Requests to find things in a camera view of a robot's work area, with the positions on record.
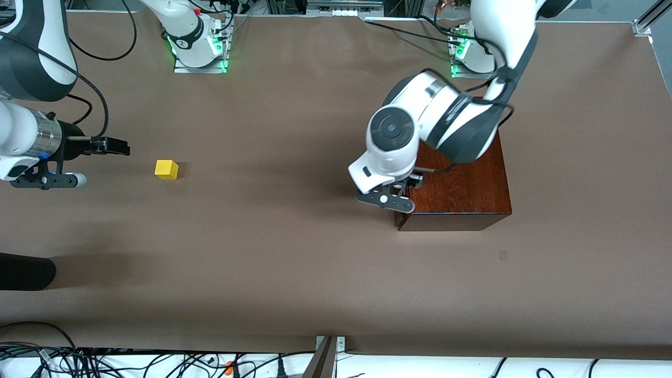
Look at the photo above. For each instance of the dark brown wooden cabinet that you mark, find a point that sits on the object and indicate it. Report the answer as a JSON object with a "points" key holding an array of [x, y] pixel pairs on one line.
{"points": [[462, 189]]}

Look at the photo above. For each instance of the black ribbed cylinder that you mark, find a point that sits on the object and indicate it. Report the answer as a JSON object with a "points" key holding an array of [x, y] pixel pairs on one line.
{"points": [[26, 272]]}

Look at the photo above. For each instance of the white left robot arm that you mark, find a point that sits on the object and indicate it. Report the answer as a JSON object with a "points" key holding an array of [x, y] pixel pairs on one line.
{"points": [[391, 142]]}

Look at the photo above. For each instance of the orange plug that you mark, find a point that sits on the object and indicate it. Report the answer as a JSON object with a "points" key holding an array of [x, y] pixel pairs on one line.
{"points": [[229, 368]]}

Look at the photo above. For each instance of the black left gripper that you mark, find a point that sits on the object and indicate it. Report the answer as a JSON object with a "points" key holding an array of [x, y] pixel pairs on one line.
{"points": [[408, 184]]}

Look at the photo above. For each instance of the yellow cube block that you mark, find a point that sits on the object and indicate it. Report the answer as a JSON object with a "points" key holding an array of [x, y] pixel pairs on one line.
{"points": [[166, 171]]}

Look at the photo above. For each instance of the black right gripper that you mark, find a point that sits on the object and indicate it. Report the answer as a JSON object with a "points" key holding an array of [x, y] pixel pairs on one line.
{"points": [[72, 141]]}

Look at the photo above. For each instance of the black power plug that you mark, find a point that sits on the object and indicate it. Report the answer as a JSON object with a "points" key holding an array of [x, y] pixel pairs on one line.
{"points": [[281, 370]]}

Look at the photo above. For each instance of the white power strip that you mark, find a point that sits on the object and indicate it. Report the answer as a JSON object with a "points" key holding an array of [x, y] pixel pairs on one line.
{"points": [[344, 10]]}

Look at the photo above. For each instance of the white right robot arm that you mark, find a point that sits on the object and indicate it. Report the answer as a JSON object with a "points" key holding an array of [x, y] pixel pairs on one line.
{"points": [[31, 52]]}

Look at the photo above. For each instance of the aluminium profile post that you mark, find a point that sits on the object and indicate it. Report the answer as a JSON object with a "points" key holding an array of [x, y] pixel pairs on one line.
{"points": [[323, 362]]}

